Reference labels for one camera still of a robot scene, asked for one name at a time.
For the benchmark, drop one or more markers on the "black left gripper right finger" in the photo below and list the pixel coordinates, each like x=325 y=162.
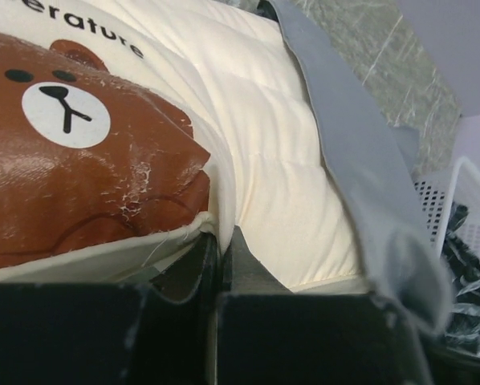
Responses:
x=265 y=334

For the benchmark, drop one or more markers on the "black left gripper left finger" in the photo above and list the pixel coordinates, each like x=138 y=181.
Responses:
x=121 y=333

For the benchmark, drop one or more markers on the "grey pillowcase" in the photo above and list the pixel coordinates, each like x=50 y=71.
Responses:
x=363 y=157

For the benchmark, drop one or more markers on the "cream pillow with bear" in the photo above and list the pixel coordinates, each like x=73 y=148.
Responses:
x=130 y=128

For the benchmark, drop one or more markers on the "dark patterned cloth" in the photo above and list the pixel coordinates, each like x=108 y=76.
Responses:
x=463 y=331

